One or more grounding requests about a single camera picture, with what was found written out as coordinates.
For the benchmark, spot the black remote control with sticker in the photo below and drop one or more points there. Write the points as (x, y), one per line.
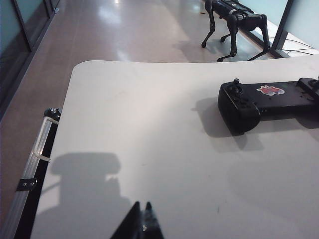
(274, 102)

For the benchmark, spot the aluminium table frame rail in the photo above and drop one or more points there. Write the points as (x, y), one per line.
(30, 179)

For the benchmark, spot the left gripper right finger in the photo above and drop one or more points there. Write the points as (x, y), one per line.
(152, 224)

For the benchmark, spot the black quadruped robot dog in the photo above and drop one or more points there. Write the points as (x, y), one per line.
(239, 17)

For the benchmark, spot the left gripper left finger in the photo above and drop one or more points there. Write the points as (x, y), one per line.
(130, 224)

